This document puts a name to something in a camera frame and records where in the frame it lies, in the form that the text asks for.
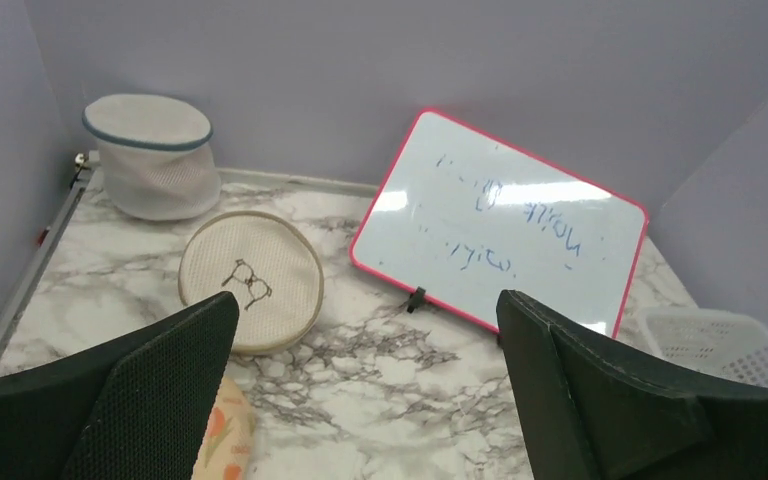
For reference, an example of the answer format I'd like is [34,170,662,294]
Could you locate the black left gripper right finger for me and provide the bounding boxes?
[496,290,768,479]

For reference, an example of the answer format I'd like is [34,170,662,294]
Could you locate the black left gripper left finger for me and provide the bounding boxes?
[0,292,239,479]

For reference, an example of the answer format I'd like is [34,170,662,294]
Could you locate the floral mesh laundry bag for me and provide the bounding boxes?
[191,376,256,480]

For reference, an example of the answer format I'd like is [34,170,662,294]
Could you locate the white cylindrical mesh laundry bag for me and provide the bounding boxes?
[82,94,222,221]

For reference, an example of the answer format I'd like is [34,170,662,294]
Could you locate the white plastic basket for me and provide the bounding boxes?
[638,306,768,388]

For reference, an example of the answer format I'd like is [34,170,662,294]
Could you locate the pink-framed whiteboard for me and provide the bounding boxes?
[349,109,649,337]

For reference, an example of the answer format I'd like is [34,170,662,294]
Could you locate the aluminium table edge rail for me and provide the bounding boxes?
[0,150,99,357]

